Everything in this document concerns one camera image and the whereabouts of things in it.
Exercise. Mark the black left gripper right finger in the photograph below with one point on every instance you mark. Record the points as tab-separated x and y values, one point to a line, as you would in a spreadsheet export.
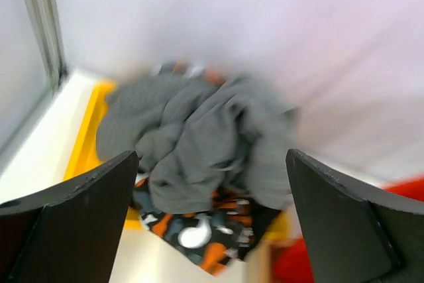
303	170

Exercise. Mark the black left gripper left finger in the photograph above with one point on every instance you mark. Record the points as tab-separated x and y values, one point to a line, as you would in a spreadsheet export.
69	232

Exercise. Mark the orange camouflage shorts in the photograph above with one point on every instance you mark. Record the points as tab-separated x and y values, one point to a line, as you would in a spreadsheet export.
210	239

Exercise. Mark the grey shorts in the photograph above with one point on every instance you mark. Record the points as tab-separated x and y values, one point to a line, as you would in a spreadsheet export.
192	136

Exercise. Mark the yellow plastic bin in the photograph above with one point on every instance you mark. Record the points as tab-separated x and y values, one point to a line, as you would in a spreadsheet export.
84	157

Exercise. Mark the wooden clothes rack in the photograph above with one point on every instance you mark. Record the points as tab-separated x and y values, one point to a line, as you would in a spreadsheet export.
260	262

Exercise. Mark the aluminium corner post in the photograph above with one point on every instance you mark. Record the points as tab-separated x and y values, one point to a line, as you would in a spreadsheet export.
45	23

